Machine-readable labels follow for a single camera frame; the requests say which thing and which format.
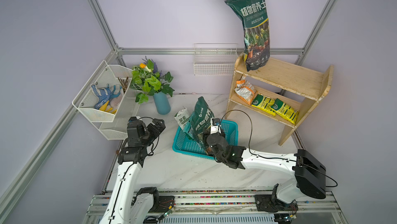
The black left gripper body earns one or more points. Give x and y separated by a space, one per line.
144 140

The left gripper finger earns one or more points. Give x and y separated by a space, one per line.
153 134
157 126

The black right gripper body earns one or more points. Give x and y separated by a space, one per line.
205 137

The dark green soil bag front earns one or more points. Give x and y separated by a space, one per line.
200 121

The dark green soil bag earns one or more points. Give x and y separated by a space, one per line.
200 121
254 17

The white green fertilizer bag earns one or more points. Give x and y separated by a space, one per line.
182 117

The teal white fertilizer bag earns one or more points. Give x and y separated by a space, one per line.
188 130

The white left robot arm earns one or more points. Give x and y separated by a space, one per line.
124 207

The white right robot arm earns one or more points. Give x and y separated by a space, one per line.
307 176

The orange silver snack-like bag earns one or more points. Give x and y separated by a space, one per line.
245 91

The yellow green fertilizer packet left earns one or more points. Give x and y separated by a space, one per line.
264 103

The yellow green fertilizer packet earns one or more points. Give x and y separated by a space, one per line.
285 111
264 103

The yellow green fertilizer packet right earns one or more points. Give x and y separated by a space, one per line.
285 111

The wooden two-tier shelf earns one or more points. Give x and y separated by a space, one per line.
312 85

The dark green soil bag rear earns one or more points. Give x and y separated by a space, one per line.
254 17

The teal vase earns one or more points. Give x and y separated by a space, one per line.
162 103

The teal plastic basket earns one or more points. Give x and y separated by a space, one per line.
183 145

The artificial green plant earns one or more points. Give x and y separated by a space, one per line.
148 80

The white mesh corner rack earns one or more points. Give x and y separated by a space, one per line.
111 119

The blue knitted glove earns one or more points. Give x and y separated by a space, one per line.
105 94

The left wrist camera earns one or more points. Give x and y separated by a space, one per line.
133 120

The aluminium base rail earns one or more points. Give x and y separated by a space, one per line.
241 207

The white wire wall basket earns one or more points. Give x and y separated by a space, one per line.
214 59

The aluminium frame post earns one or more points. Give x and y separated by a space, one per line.
321 21

